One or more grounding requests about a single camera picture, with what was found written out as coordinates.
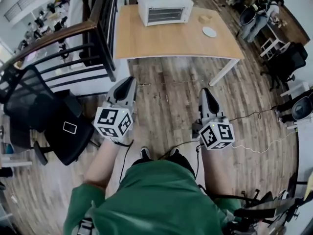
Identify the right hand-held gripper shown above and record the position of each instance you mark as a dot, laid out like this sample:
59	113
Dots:
216	133

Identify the grey metal balcony railing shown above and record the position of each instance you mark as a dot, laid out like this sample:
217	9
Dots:
24	2

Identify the person's green shirt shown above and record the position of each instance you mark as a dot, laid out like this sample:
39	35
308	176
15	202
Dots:
156	199

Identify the white round plate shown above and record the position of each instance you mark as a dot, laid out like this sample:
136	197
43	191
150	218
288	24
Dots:
209	31

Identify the black tripod stand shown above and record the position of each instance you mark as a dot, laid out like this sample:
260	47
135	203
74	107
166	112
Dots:
264	209

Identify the wooden table with white legs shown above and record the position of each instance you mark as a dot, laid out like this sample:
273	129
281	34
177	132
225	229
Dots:
171	43

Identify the glass toaster oven door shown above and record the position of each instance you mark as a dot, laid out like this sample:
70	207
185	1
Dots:
165	16

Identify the white side table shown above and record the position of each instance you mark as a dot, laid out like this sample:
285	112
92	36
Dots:
297	88

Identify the white and black round appliance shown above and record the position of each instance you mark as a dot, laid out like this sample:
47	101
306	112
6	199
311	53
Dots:
302	108

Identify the person's shoe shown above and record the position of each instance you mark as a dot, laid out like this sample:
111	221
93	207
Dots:
174	152
145	153

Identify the black mesh office chair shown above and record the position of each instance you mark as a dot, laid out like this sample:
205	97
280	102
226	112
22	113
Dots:
49	121

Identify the person's left shoe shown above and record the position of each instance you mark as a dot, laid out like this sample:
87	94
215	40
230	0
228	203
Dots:
145	153

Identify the black round chair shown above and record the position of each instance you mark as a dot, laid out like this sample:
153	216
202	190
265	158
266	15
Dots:
248	16

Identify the black smartphone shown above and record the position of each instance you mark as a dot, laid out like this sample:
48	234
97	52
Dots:
70	127

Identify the black padded office chair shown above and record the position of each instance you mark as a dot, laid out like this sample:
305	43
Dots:
288	62

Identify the small wooden box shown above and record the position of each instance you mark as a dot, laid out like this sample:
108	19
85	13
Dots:
205	19

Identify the person's right shoe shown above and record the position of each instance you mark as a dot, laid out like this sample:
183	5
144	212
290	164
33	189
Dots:
174	152

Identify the person's right forearm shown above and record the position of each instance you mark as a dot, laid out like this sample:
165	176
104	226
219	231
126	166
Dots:
215	170

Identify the person's left forearm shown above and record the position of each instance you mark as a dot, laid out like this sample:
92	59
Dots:
102	163

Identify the white toaster oven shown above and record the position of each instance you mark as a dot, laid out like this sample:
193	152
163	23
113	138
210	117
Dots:
166	4

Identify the dark wooden stair railing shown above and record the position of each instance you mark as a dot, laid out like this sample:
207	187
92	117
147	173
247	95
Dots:
97	26

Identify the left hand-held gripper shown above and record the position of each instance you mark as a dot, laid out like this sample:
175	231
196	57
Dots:
112	121

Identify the person's black trousers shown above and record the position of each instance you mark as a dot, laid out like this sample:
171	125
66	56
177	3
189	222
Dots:
178	161

